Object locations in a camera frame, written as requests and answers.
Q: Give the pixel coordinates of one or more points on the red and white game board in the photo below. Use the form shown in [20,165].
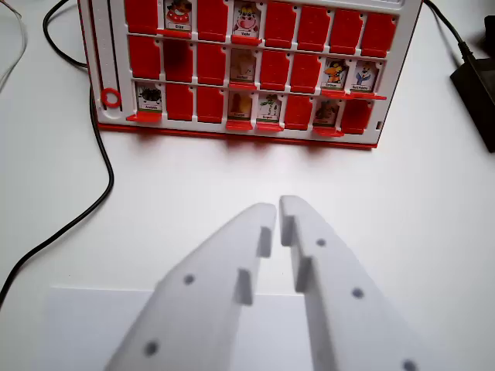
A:
[239,83]

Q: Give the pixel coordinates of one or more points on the black power adapter box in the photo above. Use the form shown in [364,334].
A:
[477,89]

